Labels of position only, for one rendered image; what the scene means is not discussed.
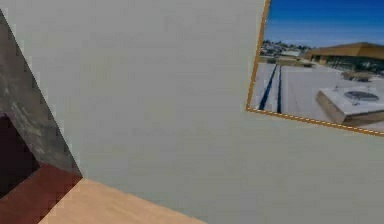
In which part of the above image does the gold framed window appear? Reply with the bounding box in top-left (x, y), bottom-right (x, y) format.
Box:
top-left (245, 0), bottom-right (384, 138)

